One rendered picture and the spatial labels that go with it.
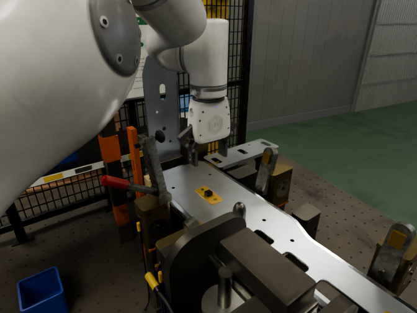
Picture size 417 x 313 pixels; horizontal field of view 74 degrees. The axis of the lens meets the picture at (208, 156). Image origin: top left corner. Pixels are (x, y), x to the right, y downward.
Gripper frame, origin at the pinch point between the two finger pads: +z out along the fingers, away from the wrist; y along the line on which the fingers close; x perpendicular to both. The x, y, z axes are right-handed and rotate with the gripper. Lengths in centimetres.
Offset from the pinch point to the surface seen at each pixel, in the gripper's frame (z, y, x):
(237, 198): 11.9, 5.5, -5.7
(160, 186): 2.7, -14.8, -1.8
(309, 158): 111, 222, 111
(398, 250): 6.3, 12.9, -41.4
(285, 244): 12.0, 2.5, -24.8
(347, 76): 49, 403, 186
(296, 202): 42, 54, 9
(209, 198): 11.6, -0.9, -1.6
